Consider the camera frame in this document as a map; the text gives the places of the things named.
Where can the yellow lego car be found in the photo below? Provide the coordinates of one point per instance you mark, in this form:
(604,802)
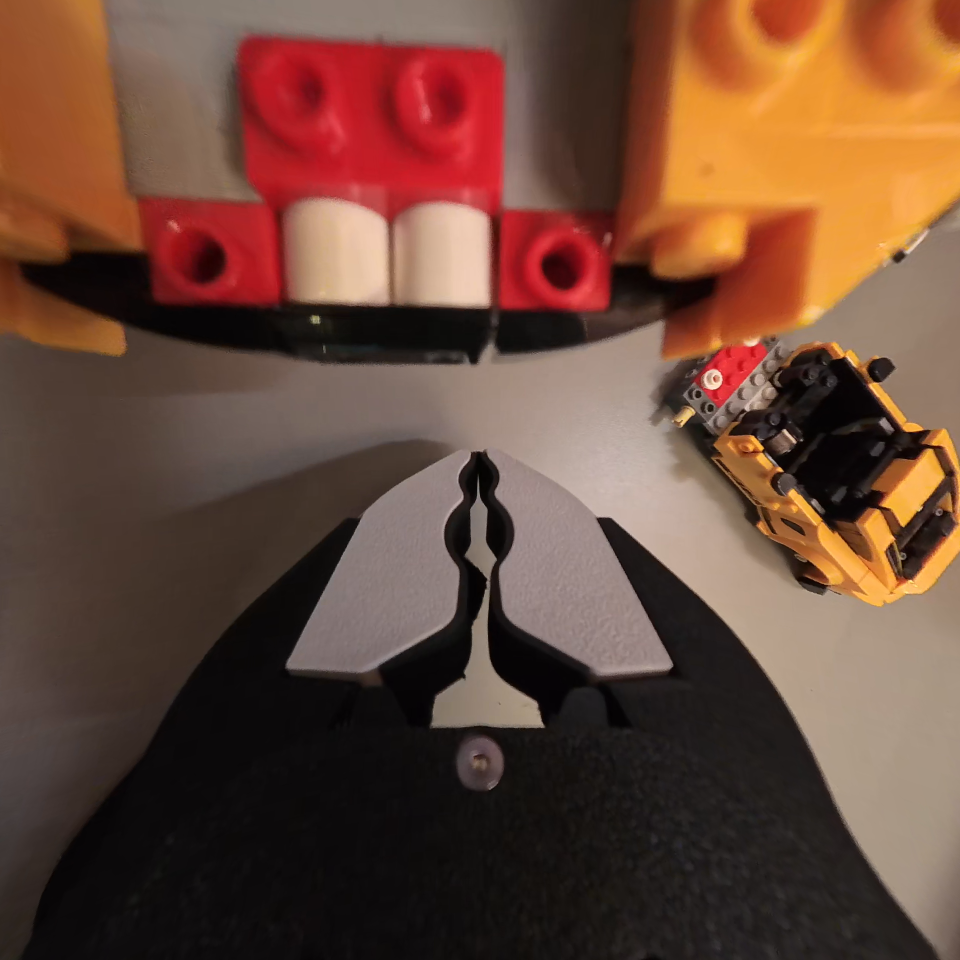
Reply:
(922,480)

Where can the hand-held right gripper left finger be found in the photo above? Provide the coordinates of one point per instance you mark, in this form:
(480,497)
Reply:
(397,585)

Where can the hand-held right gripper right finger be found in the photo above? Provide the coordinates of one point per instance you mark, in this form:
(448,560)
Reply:
(570,585)

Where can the grey plate lego subassembly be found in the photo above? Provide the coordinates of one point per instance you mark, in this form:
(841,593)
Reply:
(375,97)

